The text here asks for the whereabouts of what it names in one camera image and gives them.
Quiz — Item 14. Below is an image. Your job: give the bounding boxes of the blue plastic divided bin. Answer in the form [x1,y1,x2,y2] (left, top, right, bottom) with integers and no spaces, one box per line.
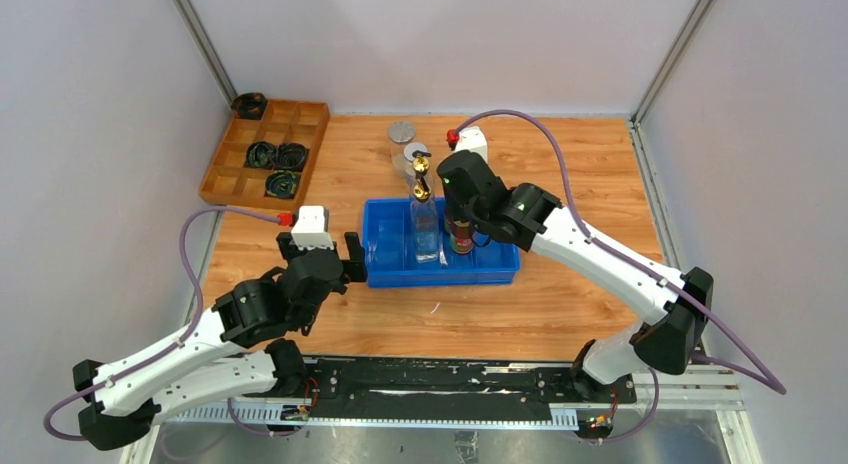
[362,198,521,288]

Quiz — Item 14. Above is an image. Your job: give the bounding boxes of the glass bottle with brown sauce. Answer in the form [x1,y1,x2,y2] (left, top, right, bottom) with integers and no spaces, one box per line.
[408,151,433,202]

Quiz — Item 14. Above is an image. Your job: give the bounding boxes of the clear glass oil bottle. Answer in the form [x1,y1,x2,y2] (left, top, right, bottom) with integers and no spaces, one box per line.
[408,175,441,263]

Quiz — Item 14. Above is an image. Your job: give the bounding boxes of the red label sauce bottle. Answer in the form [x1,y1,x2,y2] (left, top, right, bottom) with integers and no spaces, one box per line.
[449,216,475,255]

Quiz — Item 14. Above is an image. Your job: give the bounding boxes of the jar with silver lid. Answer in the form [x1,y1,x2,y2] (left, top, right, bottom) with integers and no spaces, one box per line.
[387,120,416,178]

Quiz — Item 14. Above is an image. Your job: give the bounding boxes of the green label sauce bottle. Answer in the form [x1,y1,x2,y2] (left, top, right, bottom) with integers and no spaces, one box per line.
[444,208,454,236]

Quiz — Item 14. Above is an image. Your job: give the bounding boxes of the white bead jar blue label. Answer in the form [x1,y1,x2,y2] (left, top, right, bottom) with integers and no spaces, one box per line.
[403,142,430,185]

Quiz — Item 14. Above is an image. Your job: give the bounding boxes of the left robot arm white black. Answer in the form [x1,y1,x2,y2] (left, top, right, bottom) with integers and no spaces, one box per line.
[73,232,367,450]

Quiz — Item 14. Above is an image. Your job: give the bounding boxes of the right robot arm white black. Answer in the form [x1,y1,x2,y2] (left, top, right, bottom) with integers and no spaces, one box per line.
[437,150,714,402]

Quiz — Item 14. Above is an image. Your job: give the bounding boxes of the dark coiled roll lower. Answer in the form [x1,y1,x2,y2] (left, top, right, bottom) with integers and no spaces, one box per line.
[264,170,301,199]

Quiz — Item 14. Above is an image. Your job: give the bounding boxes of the dark coiled roll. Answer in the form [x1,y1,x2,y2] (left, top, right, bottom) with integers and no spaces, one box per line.
[274,142,309,172]
[264,170,301,199]
[245,141,277,169]

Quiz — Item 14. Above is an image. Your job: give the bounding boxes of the dark coiled roll upper right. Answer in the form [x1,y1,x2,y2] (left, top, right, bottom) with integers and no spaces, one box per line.
[274,142,309,172]

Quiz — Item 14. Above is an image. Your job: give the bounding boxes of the wooden compartment tray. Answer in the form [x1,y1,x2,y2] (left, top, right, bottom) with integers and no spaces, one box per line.
[199,92,330,211]

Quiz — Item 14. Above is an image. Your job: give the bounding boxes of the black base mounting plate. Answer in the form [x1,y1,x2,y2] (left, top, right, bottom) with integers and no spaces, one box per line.
[241,356,639,424]

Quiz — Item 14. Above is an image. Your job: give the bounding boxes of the dark coiled roll upper left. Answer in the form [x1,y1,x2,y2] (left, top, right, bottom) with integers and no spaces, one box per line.
[245,141,277,169]

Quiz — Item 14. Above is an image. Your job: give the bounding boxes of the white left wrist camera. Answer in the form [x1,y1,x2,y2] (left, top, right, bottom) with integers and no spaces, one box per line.
[277,205,334,251]

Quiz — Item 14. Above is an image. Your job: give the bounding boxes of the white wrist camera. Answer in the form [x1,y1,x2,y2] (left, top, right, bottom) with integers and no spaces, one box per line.
[446,125,488,162]
[277,205,334,251]

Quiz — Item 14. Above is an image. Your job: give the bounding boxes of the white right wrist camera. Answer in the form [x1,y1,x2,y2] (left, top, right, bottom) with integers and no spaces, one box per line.
[446,125,488,162]

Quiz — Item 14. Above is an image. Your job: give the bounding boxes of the aluminium frame rail front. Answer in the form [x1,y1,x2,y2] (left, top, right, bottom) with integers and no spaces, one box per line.
[121,355,761,463]

